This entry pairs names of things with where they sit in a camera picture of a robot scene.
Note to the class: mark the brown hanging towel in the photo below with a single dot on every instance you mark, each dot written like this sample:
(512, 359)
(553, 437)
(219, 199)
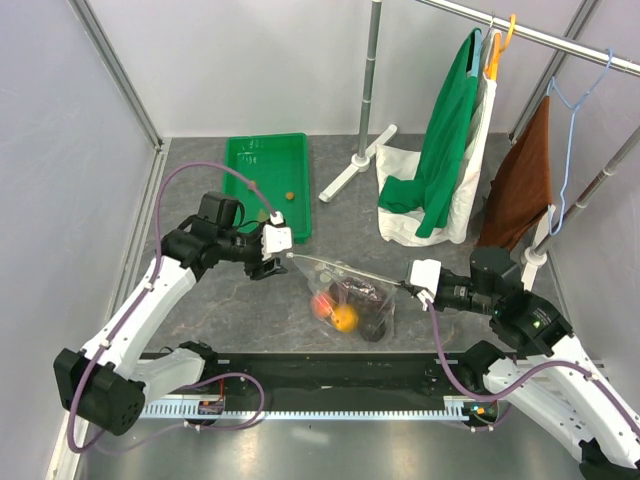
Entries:
(521, 190)

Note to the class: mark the aluminium frame post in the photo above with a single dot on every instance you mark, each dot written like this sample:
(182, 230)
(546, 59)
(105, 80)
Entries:
(106, 51)

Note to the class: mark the metal clothes rack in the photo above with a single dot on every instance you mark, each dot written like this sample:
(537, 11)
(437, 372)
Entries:
(535, 256)

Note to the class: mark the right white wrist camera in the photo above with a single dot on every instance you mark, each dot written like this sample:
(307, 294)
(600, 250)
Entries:
(426, 274)

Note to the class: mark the blue wire hanger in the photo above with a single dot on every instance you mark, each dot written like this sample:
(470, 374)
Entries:
(552, 87)

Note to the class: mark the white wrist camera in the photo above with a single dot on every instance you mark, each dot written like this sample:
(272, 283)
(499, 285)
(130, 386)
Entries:
(426, 274)
(276, 236)

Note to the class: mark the dried green leaf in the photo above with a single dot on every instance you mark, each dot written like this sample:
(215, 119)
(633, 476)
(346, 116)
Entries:
(262, 215)

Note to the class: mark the clear dotted zip bag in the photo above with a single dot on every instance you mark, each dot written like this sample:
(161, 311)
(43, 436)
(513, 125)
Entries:
(321, 272)

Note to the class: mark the green hanging garment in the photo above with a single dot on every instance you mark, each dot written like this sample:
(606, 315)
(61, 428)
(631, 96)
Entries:
(431, 187)

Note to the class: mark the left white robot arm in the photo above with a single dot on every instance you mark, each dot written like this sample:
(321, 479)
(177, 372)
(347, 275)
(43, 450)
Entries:
(103, 382)

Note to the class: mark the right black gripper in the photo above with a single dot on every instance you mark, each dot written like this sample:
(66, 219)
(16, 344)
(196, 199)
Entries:
(409, 287)

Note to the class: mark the dark red grape bunch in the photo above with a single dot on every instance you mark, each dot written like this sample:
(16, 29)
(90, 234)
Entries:
(361, 294)

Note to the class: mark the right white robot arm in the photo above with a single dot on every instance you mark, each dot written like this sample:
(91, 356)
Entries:
(551, 379)

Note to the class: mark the orange yellow fruit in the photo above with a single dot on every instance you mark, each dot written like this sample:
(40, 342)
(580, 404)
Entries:
(344, 318)

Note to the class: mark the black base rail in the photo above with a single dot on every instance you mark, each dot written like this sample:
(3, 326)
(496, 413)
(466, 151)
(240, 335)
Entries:
(341, 382)

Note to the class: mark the red peach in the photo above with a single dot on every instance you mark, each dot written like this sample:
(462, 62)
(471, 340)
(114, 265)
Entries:
(322, 305)

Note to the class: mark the dark purple mangosteen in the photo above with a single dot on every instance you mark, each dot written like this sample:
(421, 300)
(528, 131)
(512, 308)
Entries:
(371, 332)

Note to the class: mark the white hanging garment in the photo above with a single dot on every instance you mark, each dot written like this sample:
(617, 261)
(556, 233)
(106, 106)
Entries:
(402, 163)

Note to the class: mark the green plastic tray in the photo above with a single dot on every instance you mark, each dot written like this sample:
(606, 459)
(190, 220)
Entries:
(278, 163)

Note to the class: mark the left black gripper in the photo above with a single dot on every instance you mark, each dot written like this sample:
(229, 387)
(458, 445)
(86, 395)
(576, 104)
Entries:
(258, 271)

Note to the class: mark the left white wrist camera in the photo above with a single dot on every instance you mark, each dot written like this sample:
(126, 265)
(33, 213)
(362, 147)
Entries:
(276, 236)

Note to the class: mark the orange clothes hanger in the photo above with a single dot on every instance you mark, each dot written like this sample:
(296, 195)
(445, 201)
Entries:
(499, 46)

